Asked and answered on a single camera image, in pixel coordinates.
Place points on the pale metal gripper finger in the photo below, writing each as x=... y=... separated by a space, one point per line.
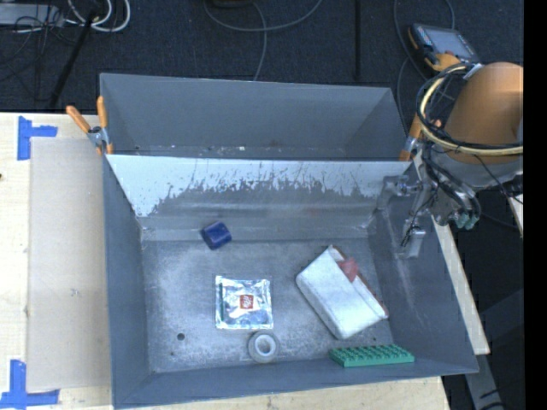
x=395 y=186
x=413 y=244

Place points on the dark blue cube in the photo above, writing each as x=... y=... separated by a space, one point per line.
x=216 y=235

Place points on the green studded flat block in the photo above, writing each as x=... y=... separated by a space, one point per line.
x=372 y=355

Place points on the pale flat board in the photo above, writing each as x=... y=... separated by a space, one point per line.
x=64 y=271

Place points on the silver foil packet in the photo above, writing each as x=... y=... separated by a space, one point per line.
x=243 y=301

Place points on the small red wedge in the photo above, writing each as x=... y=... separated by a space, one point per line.
x=348 y=268

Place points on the grey metal bin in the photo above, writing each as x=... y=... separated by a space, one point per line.
x=256 y=212

